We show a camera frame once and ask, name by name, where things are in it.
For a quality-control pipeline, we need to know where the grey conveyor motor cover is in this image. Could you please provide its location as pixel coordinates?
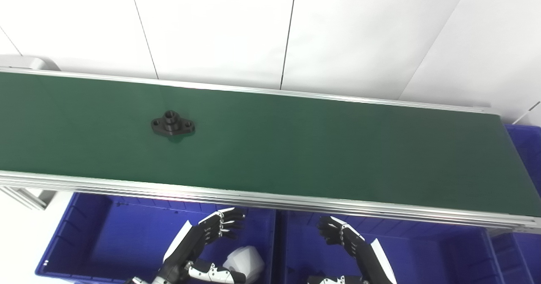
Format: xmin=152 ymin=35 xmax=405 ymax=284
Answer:
xmin=0 ymin=55 xmax=62 ymax=72

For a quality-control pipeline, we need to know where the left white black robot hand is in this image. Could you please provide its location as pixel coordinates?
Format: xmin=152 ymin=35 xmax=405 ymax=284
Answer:
xmin=158 ymin=208 xmax=246 ymax=284

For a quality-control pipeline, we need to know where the black flanged metal part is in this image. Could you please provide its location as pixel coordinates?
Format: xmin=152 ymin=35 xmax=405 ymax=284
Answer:
xmin=151 ymin=110 xmax=196 ymax=137

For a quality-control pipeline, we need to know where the white plastic part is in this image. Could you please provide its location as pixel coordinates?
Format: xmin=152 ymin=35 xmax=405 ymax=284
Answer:
xmin=223 ymin=246 xmax=265 ymax=284

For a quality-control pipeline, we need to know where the aluminium conveyor support leg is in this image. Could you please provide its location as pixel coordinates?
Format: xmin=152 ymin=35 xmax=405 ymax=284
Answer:
xmin=0 ymin=186 xmax=57 ymax=210

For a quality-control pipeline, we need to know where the aluminium conveyor side rail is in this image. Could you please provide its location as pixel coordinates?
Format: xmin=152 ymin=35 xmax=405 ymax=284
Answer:
xmin=0 ymin=66 xmax=501 ymax=115
xmin=0 ymin=171 xmax=541 ymax=234

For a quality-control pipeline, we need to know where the blue plastic bin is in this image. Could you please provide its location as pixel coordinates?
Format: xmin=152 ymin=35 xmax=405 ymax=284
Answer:
xmin=273 ymin=210 xmax=505 ymax=284
xmin=505 ymin=125 xmax=541 ymax=204
xmin=486 ymin=229 xmax=541 ymax=284
xmin=35 ymin=191 xmax=277 ymax=284

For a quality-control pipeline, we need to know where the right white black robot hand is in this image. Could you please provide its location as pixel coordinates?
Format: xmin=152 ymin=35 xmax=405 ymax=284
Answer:
xmin=307 ymin=216 xmax=398 ymax=284

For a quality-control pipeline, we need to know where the green conveyor belt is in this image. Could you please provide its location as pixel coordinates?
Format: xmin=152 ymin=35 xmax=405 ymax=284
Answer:
xmin=0 ymin=72 xmax=541 ymax=217

